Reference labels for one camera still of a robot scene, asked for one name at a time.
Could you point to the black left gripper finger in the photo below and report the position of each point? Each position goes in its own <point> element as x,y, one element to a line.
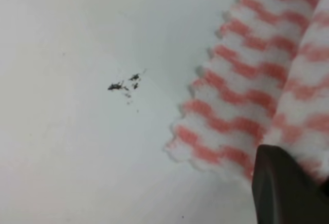
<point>283,193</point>

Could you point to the pink white wavy towel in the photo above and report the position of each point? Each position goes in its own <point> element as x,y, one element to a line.
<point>266,83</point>

